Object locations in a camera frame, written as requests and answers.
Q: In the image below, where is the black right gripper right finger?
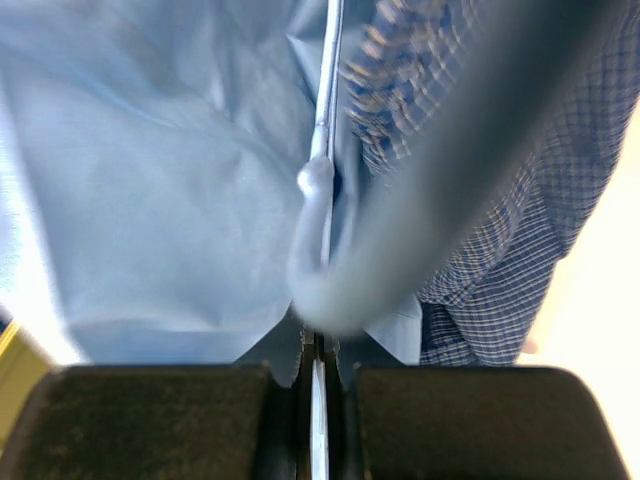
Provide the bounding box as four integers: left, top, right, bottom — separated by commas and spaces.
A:
324, 364, 634, 480

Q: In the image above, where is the olive green plastic basket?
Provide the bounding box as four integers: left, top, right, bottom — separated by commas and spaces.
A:
1, 321, 51, 393

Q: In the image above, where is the light blue shirt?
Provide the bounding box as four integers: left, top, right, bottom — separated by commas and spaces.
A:
0, 0, 424, 389

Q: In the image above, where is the blue small-check shirt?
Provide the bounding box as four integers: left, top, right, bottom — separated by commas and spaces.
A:
344, 1, 639, 366

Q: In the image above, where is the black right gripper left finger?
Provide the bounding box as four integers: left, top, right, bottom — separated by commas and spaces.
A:
0, 363, 301, 480

